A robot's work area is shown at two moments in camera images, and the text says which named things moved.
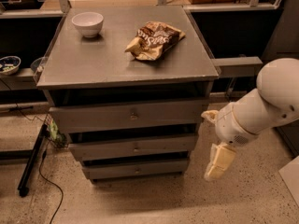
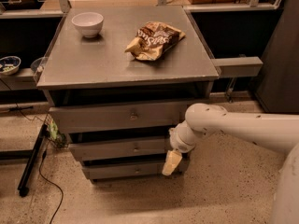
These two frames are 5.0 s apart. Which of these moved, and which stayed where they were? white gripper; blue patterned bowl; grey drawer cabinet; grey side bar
Moved: white gripper
Stayed: grey drawer cabinet; grey side bar; blue patterned bowl
